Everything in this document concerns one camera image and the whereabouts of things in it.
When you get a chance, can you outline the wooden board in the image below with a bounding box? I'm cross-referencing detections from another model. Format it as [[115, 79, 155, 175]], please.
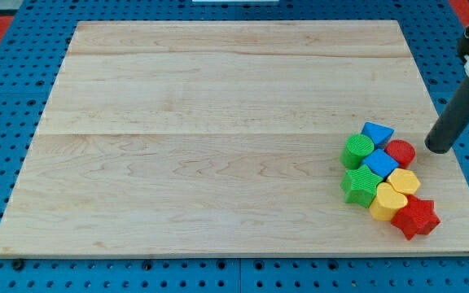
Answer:
[[0, 20, 469, 259]]

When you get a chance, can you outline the green cylinder block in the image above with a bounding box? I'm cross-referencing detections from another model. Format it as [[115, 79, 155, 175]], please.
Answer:
[[340, 133, 375, 169]]

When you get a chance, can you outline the green star block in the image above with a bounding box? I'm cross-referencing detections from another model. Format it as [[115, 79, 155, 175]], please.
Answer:
[[340, 164, 384, 208]]

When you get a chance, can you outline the blue triangle block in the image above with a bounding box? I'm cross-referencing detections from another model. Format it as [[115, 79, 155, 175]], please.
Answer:
[[361, 121, 394, 149]]

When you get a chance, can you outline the blue cube block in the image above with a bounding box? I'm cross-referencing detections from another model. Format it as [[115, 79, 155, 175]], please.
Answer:
[[361, 149, 399, 178]]

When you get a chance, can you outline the yellow heart block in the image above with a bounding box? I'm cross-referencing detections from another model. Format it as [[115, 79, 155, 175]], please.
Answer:
[[369, 182, 408, 221]]

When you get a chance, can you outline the red cylinder block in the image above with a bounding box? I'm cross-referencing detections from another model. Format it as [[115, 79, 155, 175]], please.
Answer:
[[384, 139, 416, 168]]

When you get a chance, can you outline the yellow hexagon block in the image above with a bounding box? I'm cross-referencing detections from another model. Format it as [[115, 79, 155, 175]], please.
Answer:
[[386, 168, 421, 195]]

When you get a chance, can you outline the red star block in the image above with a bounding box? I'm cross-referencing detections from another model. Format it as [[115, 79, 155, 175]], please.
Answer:
[[390, 195, 441, 240]]

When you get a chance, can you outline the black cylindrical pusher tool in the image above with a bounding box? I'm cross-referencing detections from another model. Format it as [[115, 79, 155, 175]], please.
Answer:
[[424, 76, 469, 154]]

